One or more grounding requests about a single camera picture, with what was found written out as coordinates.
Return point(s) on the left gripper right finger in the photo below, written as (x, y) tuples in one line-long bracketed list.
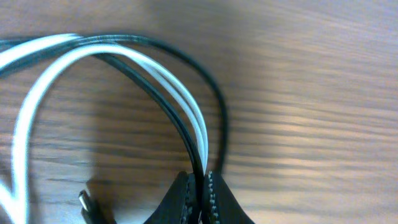
[(218, 204)]

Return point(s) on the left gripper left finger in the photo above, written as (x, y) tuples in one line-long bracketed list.
[(179, 203)]

